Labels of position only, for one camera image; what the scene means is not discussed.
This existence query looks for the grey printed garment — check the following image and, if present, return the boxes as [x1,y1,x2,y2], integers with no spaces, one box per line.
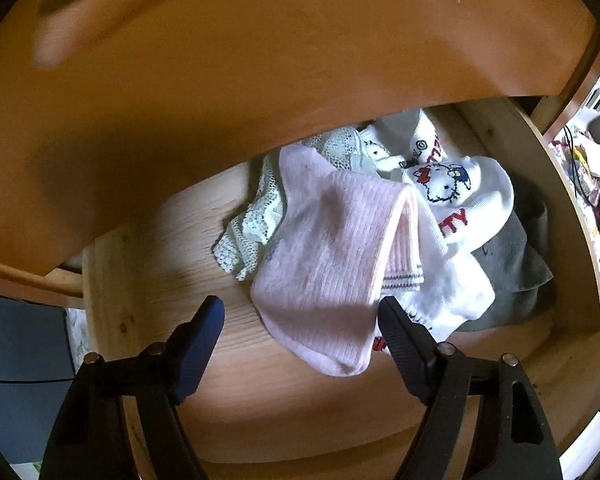
[460,174,556,333]

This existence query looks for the pale green lace underwear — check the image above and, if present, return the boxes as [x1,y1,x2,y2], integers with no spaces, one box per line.
[212,127,366,282]

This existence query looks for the pink sock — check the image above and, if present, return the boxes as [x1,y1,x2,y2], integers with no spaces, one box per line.
[250,144,418,377]

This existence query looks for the white Hello Kitty sock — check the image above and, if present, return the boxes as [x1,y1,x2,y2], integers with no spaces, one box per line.
[358,110,448,172]

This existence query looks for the dark blue cabinet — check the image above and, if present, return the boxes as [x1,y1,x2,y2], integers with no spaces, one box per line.
[0,297,76,464]

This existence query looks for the white patterned sock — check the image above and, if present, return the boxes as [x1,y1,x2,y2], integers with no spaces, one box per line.
[380,156,514,341]

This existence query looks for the colourful clutter pile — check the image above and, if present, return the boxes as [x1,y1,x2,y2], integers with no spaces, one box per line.
[548,126,600,264]

